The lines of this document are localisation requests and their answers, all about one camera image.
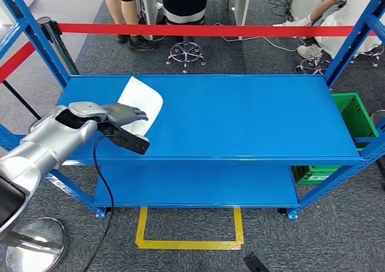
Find white curved plastic part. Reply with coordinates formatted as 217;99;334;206
117;76;164;137

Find blue metal shelf rack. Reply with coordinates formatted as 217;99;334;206
0;0;385;221

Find black flat robot part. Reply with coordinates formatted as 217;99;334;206
243;252;270;272

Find red barrier belt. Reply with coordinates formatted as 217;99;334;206
0;41;36;84
57;22;377;39

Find person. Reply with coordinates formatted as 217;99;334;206
162;0;209;26
103;0;158;53
272;0;385;60

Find green plastic crate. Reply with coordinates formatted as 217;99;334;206
291;164;342;186
331;91;380;152

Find thin black stanchion pole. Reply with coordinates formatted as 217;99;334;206
2;79;42;121

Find chrome base stanchion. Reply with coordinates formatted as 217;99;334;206
0;217;69;272

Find chrome round base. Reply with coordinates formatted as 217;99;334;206
371;109;385;128

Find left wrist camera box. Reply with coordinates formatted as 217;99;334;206
119;135;151;156

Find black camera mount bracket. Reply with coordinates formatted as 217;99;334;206
97;120;127;143

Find white floor cable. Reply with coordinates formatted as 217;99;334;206
214;22;306;53

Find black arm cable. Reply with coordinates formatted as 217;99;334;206
82;134;128;272

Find black floor cables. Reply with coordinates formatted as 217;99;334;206
267;0;294;19

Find black topped stanchion post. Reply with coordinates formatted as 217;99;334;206
36;16;80;76

